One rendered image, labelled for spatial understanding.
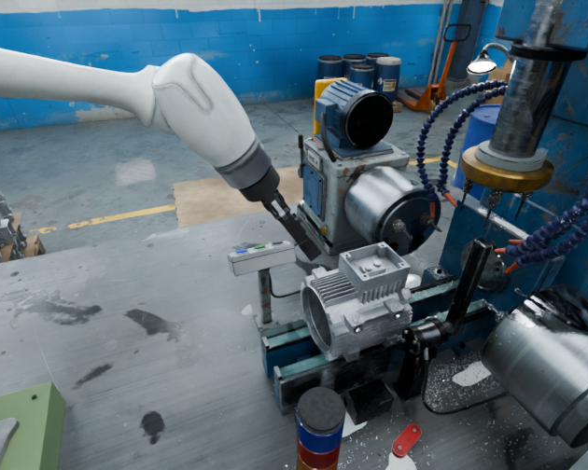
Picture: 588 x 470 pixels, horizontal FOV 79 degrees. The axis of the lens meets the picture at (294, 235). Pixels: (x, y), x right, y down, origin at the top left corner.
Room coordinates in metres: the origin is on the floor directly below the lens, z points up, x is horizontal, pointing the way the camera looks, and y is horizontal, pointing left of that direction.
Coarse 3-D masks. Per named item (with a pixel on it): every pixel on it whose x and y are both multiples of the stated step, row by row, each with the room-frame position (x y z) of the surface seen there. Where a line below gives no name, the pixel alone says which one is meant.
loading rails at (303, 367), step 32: (416, 288) 0.76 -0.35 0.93; (448, 288) 0.77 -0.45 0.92; (416, 320) 0.73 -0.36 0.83; (480, 320) 0.68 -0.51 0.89; (288, 352) 0.58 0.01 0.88; (320, 352) 0.61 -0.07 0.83; (384, 352) 0.55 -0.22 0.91; (288, 384) 0.46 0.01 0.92; (320, 384) 0.49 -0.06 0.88; (352, 384) 0.52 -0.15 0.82
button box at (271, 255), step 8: (264, 248) 0.76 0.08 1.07; (272, 248) 0.75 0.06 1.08; (280, 248) 0.75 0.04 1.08; (288, 248) 0.76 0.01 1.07; (232, 256) 0.72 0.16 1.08; (240, 256) 0.72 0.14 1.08; (248, 256) 0.72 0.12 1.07; (256, 256) 0.73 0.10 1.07; (264, 256) 0.73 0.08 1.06; (272, 256) 0.74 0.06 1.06; (280, 256) 0.74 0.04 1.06; (288, 256) 0.75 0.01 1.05; (232, 264) 0.70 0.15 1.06; (240, 264) 0.71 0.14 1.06; (248, 264) 0.71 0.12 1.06; (256, 264) 0.72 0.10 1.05; (264, 264) 0.72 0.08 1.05; (272, 264) 0.73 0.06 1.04; (280, 264) 0.73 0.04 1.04; (232, 272) 0.71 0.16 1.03; (240, 272) 0.70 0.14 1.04; (248, 272) 0.70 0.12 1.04
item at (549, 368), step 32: (544, 288) 0.51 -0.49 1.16; (576, 288) 0.52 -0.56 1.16; (512, 320) 0.47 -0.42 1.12; (544, 320) 0.45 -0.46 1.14; (576, 320) 0.43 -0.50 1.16; (512, 352) 0.43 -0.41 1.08; (544, 352) 0.40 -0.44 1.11; (576, 352) 0.38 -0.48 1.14; (512, 384) 0.40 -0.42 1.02; (544, 384) 0.36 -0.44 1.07; (576, 384) 0.34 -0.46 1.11; (544, 416) 0.34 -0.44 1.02; (576, 416) 0.31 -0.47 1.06
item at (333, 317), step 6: (312, 276) 0.63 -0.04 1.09; (306, 282) 0.62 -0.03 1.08; (408, 288) 0.59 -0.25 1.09; (402, 294) 0.57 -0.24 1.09; (408, 294) 0.58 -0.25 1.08; (330, 312) 0.51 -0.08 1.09; (336, 312) 0.51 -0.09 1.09; (330, 318) 0.51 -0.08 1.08; (336, 318) 0.51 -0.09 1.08; (330, 324) 0.50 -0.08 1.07; (324, 354) 0.52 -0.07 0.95; (330, 354) 0.51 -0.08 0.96; (330, 360) 0.50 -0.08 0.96
